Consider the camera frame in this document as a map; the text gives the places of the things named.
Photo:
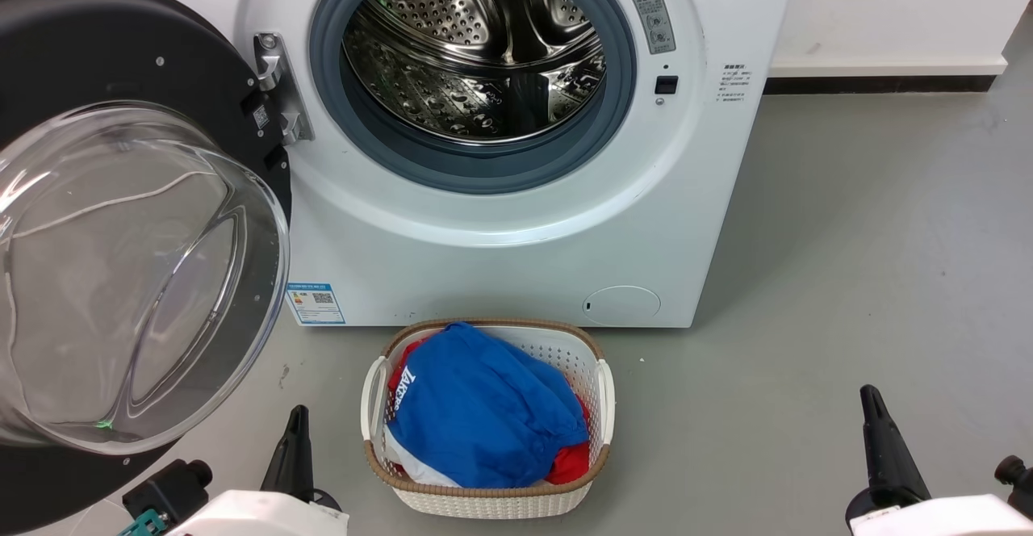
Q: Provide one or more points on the red garment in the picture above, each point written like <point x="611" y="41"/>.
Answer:
<point x="570" y="463"/>

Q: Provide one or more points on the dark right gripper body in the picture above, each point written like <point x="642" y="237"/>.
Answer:
<point x="859" y="512"/>

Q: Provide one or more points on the teal connector on left wrist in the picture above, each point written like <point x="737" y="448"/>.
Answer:
<point x="144" y="526"/>

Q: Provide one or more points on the white woven laundry basket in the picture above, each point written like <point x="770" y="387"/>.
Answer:
<point x="593" y="374"/>

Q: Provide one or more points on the black knob on right wrist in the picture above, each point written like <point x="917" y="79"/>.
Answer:
<point x="1015" y="479"/>

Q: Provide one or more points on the black text instruction sticker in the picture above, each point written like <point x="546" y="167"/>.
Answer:
<point x="733" y="82"/>

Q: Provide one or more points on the blue garment with white print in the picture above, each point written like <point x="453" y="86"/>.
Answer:
<point x="484" y="411"/>

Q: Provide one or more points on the grey warning label sticker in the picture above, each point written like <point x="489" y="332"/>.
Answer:
<point x="652" y="18"/>

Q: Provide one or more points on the silver metal door hinge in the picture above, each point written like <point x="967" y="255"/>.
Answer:
<point x="282" y="92"/>

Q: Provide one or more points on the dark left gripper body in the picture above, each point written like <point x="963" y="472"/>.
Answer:
<point x="327" y="501"/>

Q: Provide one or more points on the round white filter cover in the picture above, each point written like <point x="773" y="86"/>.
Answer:
<point x="621" y="305"/>

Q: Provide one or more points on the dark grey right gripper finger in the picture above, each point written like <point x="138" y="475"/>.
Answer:
<point x="904" y="463"/>
<point x="878" y="447"/>

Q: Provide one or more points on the white front-load washing machine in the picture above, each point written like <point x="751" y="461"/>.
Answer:
<point x="484" y="261"/>

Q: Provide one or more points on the round black glass washer door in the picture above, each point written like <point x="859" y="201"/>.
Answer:
<point x="121" y="278"/>

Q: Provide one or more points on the blue energy label sticker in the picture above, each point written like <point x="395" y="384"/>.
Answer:
<point x="316" y="303"/>

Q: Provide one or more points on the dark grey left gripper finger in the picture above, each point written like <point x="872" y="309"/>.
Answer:
<point x="302" y="467"/>
<point x="282" y="467"/>

